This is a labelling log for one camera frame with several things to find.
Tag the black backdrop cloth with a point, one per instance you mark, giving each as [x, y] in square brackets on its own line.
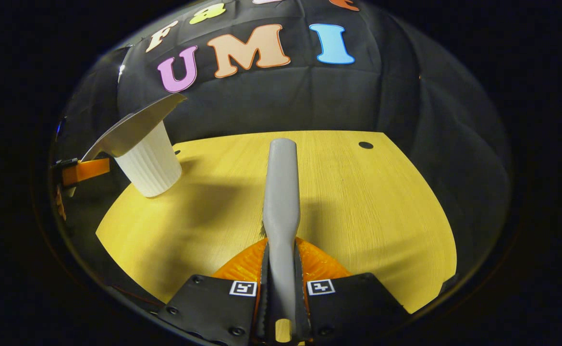
[286, 96]

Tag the grey dustpan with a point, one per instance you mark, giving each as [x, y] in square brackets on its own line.
[132, 129]

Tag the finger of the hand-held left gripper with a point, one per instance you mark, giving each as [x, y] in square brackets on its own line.
[61, 206]
[89, 170]

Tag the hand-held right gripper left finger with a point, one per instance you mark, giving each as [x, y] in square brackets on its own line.
[213, 307]

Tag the small grey broom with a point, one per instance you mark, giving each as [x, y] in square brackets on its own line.
[281, 192]

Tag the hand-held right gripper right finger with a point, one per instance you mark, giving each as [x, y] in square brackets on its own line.
[353, 307]

